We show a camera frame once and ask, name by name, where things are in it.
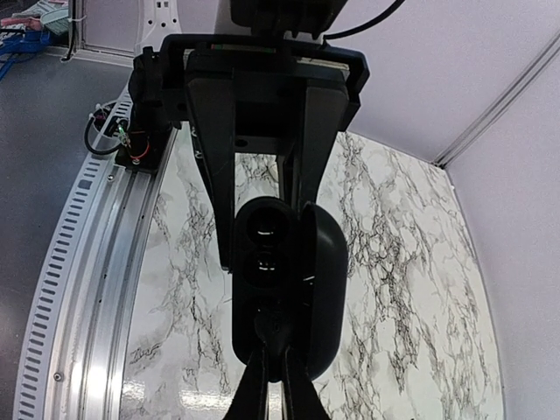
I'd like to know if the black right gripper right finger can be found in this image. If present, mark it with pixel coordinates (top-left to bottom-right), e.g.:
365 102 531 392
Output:
281 346 330 420

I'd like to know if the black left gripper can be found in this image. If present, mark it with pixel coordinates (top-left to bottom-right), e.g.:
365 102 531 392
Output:
159 34 368 270

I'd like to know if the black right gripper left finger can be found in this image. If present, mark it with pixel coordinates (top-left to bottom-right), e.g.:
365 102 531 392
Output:
225 346 269 420

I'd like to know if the black earbud charging case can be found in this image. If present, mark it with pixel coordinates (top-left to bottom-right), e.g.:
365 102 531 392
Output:
232 197 348 380

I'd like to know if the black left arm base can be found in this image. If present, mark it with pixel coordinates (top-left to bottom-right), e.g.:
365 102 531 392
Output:
84 46 181 174

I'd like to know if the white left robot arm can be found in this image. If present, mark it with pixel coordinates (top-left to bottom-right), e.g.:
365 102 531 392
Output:
129 1 369 270

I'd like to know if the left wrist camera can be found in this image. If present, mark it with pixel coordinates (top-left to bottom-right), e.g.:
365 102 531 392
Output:
229 0 347 39

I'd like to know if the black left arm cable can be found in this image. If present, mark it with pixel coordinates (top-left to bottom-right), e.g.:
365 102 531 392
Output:
323 0 408 40

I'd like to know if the aluminium front rail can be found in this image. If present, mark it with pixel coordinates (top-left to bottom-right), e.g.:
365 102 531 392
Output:
12 155 163 419

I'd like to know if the left aluminium wall post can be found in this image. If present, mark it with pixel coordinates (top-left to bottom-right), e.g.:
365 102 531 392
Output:
432 25 560 170

